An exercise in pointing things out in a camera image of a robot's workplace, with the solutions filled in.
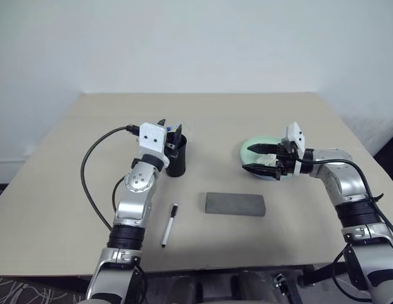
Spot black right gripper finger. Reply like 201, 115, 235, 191
247, 142, 280, 156
242, 162, 280, 182

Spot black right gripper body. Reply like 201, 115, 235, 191
274, 141, 300, 181

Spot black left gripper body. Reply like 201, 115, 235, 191
165, 132, 181, 160

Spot white tissue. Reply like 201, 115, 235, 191
255, 153, 278, 169

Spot black pen holder cup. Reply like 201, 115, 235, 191
164, 132, 190, 178

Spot grey rectangular case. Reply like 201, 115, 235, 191
203, 191, 267, 219

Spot white marker black cap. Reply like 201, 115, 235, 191
160, 203, 180, 249

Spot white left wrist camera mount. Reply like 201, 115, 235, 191
138, 121, 170, 169

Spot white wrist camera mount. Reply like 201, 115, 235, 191
138, 121, 170, 169
281, 121, 309, 175

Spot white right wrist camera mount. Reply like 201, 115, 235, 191
281, 121, 309, 175

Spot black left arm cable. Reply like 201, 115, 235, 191
81, 125, 141, 231

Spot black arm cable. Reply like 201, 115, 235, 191
296, 158, 393, 245
81, 125, 141, 231

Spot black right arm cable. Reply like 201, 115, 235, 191
296, 158, 393, 245

